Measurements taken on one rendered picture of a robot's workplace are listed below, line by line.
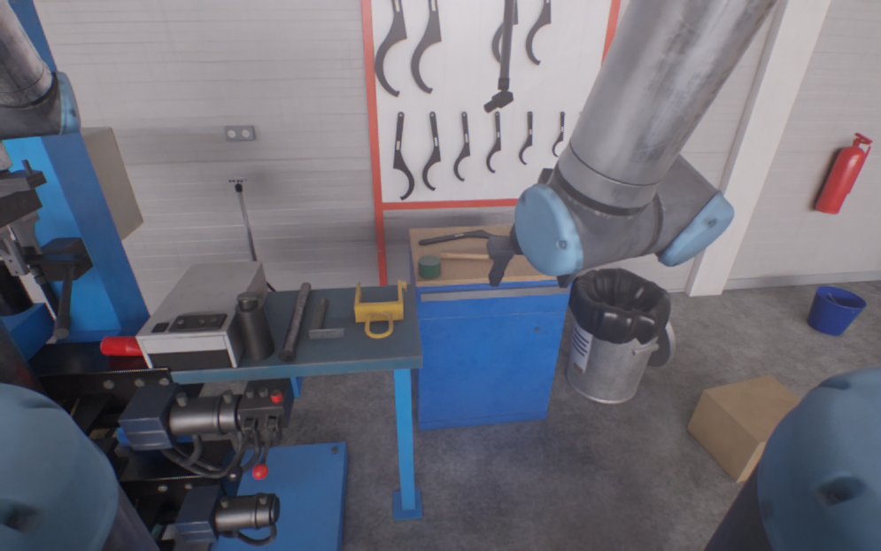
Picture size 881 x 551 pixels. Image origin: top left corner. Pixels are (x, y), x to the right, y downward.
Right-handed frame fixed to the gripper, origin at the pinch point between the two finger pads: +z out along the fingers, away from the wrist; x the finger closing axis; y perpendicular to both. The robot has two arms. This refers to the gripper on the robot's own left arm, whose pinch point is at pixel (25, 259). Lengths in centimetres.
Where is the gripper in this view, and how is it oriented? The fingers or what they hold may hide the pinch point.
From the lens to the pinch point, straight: 113.0
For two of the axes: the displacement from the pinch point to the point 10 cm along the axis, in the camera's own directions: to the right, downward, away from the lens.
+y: -10.0, 0.2, -0.6
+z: -0.1, 8.7, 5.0
